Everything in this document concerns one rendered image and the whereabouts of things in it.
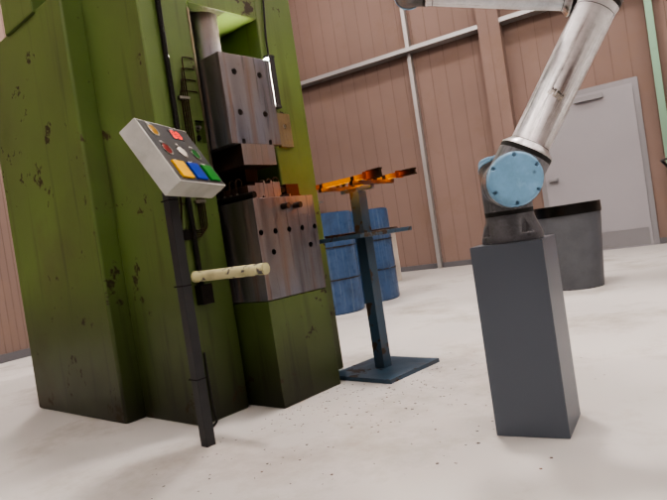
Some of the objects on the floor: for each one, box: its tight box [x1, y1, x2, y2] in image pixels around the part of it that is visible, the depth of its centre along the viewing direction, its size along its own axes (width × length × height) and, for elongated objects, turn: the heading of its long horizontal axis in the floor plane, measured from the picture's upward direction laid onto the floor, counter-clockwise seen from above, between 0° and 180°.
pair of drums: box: [321, 207, 400, 315], centre depth 581 cm, size 79×129×95 cm
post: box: [162, 192, 215, 447], centre depth 216 cm, size 4×4×108 cm
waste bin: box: [534, 199, 604, 291], centre depth 480 cm, size 52×52×68 cm
